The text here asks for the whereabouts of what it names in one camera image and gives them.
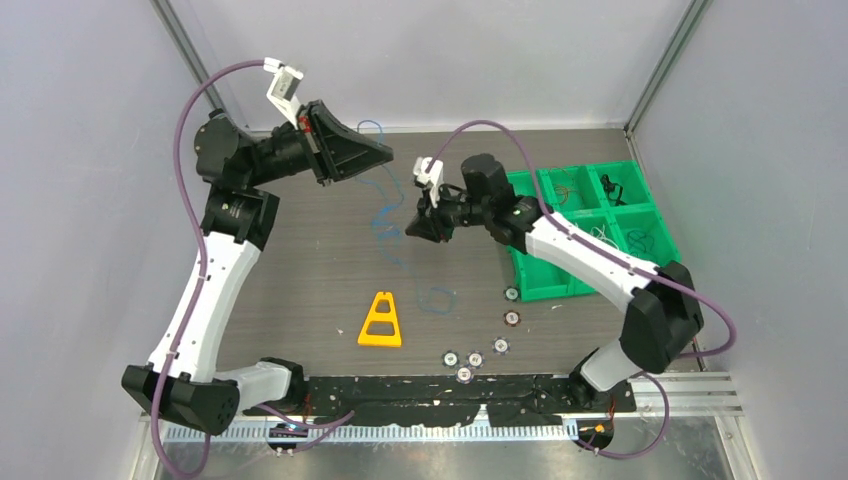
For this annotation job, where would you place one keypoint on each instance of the green six-compartment bin tray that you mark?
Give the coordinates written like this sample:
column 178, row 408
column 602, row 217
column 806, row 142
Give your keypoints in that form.
column 609, row 201

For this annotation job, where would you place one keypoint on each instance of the aluminium front rail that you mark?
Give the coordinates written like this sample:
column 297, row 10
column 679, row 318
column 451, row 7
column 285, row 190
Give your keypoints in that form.
column 676, row 395

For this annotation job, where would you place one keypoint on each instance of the blue poker chip right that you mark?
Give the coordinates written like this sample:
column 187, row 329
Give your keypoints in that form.
column 501, row 346

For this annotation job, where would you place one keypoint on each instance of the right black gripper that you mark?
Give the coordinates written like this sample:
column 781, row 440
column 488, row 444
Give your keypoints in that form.
column 429, row 223

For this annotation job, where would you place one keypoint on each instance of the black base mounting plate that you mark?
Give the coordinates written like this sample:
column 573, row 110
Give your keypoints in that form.
column 440, row 401

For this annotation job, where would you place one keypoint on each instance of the blue poker chip bottom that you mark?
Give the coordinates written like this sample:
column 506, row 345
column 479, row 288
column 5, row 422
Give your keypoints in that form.
column 464, row 375

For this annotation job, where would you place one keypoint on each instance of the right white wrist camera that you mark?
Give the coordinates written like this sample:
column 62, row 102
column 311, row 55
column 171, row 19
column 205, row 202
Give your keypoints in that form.
column 428, row 176

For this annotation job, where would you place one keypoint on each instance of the blue poker chip middle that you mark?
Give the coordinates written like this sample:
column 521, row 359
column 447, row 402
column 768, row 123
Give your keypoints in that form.
column 475, row 359

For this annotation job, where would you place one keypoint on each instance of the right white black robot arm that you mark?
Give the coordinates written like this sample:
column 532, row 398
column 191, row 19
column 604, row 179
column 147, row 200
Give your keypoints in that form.
column 661, row 314

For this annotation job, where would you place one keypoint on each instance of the yellow triangular plastic piece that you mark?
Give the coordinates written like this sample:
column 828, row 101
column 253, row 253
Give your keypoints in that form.
column 382, row 312

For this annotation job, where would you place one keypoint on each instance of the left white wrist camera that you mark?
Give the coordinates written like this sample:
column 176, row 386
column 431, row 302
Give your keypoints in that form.
column 281, row 92

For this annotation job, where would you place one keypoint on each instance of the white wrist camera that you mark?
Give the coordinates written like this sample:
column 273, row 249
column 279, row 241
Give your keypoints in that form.
column 428, row 176
column 281, row 92

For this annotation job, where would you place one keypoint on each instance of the brown poker chip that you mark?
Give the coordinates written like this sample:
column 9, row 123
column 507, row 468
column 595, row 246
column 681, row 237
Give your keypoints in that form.
column 512, row 318

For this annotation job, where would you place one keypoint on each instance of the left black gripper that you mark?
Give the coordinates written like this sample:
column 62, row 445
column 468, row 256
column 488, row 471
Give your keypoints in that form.
column 334, row 149

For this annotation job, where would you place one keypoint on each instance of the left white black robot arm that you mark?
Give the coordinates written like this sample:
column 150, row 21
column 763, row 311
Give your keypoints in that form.
column 180, row 382

